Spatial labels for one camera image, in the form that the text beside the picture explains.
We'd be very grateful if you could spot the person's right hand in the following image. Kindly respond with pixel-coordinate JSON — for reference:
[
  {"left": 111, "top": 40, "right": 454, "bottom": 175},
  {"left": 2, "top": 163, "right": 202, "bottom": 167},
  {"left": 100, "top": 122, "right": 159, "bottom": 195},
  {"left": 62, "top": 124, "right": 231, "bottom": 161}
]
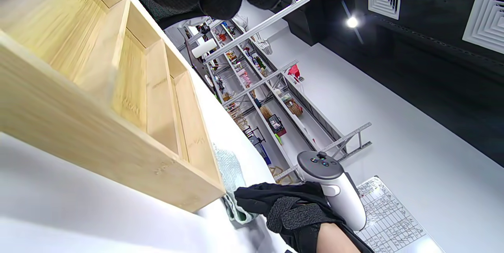
[{"left": 234, "top": 182, "right": 347, "bottom": 253}]

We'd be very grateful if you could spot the black white controller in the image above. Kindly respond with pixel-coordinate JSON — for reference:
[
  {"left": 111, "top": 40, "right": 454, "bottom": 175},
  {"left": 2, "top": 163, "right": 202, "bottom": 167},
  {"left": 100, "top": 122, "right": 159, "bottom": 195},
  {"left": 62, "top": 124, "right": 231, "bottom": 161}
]
[{"left": 296, "top": 151, "right": 367, "bottom": 231}]

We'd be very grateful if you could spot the green fish scale cleaning cloth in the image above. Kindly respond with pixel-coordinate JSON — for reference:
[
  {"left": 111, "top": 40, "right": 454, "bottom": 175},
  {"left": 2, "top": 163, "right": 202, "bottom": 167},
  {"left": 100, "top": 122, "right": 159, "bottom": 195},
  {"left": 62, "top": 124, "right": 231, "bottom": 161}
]
[{"left": 213, "top": 145, "right": 258, "bottom": 224}]

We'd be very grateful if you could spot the person's right forearm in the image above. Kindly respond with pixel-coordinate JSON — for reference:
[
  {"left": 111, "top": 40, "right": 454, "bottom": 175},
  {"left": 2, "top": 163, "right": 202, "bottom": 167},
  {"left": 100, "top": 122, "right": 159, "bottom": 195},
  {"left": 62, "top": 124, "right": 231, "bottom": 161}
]
[{"left": 317, "top": 223, "right": 361, "bottom": 253}]

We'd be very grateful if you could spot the white cylindrical bottle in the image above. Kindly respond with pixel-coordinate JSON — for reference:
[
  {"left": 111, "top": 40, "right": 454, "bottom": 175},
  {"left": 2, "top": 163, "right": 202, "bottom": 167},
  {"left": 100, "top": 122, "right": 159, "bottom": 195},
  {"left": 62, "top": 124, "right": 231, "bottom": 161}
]
[{"left": 191, "top": 38, "right": 218, "bottom": 59}]

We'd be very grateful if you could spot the printed paper sheet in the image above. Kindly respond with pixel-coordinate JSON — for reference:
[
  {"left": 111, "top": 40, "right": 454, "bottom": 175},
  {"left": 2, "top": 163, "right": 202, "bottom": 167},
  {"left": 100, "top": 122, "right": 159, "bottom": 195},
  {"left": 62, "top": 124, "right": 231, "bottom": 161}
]
[{"left": 354, "top": 175, "right": 445, "bottom": 253}]

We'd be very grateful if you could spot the metal shelving rack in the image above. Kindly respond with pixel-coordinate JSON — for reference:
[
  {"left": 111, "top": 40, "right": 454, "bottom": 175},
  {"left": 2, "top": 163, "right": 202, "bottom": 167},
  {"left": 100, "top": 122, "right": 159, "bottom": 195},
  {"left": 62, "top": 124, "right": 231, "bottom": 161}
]
[{"left": 183, "top": 17, "right": 372, "bottom": 184}]

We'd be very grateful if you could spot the wooden cutlery tray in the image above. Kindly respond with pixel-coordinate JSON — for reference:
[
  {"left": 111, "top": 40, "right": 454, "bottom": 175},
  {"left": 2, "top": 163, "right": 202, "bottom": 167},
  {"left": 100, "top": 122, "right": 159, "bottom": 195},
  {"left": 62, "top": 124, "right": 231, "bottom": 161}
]
[{"left": 0, "top": 0, "right": 226, "bottom": 212}]

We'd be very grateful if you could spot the white metal frame beam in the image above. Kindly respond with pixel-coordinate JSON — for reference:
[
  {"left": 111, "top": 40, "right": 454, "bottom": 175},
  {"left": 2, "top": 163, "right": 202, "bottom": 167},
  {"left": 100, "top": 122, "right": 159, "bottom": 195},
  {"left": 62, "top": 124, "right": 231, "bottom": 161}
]
[{"left": 205, "top": 0, "right": 310, "bottom": 63}]

